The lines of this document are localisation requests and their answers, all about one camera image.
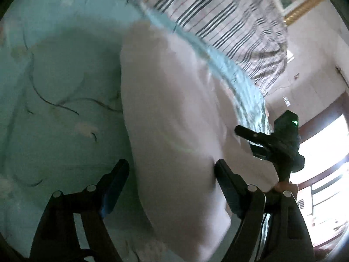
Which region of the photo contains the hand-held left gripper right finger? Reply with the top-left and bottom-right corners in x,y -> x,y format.
214,160 -> 314,262

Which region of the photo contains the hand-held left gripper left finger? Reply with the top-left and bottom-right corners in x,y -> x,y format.
29,158 -> 130,262

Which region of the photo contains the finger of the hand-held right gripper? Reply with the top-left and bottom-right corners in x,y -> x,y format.
251,144 -> 273,162
235,125 -> 276,144

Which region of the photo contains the white zip jacket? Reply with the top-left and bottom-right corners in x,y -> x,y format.
120,23 -> 281,262

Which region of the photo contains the person's right hand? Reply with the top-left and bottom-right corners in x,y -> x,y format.
273,181 -> 299,197

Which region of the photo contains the window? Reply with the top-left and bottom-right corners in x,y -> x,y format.
289,115 -> 349,224

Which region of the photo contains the plaid quilt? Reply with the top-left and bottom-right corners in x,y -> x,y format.
35,0 -> 289,97

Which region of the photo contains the teal floral bedsheet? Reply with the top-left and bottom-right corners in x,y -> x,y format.
0,0 -> 273,262

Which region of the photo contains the gold framed wall poster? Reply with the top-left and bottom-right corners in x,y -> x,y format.
270,0 -> 328,24

